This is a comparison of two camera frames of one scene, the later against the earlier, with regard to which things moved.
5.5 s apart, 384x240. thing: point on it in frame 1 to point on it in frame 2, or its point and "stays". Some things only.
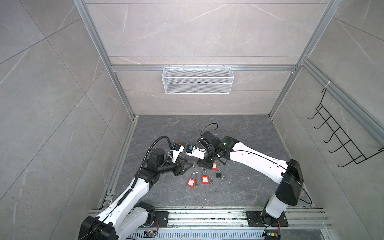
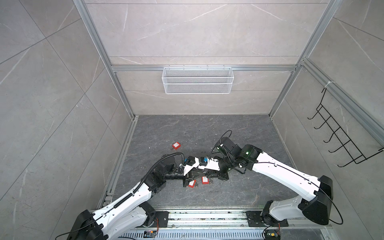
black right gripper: x=201 y=162 to x=216 y=174
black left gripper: x=179 y=171 to x=189 y=177
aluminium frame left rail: x=109 y=190 stays
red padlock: x=191 y=181 stays
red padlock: x=205 y=178 stays
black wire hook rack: x=357 y=157 stays
